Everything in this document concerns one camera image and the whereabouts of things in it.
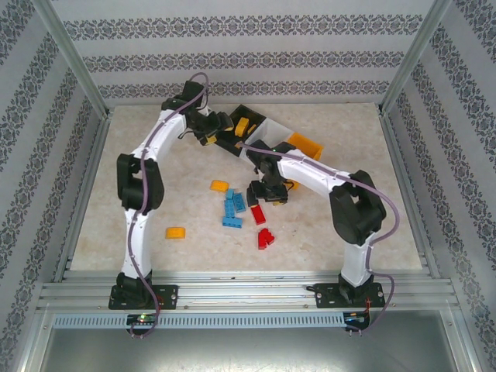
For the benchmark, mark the red lego brick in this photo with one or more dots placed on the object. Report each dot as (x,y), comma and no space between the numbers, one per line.
(258,215)
(265,238)

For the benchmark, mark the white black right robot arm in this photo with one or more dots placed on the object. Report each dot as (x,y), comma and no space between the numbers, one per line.
(310,174)

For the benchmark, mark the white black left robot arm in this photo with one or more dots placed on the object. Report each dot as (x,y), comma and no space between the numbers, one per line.
(133,240)

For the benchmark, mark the blue lego brick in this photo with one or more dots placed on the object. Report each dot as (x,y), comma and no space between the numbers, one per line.
(229,194)
(239,202)
(228,209)
(232,222)

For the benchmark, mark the black plastic bin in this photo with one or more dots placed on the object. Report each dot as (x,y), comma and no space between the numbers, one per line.
(253,116)

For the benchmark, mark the white plastic bin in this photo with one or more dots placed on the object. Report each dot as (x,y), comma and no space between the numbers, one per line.
(271,129)

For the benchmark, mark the orange plastic bin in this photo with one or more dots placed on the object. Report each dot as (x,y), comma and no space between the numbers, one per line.
(306,143)

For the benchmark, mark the small circuit board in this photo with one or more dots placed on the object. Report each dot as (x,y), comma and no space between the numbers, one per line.
(356,317)
(143,318)

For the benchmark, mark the aluminium mounting rail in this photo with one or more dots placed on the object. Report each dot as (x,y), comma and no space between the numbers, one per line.
(248,294)

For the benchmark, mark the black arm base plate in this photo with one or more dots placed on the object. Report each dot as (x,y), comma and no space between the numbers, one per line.
(325,296)
(166,296)

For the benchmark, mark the aluminium side rail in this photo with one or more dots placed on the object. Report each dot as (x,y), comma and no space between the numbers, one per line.
(408,193)
(83,193)

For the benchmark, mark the aluminium frame post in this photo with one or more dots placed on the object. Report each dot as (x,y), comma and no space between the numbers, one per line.
(73,62)
(414,58)

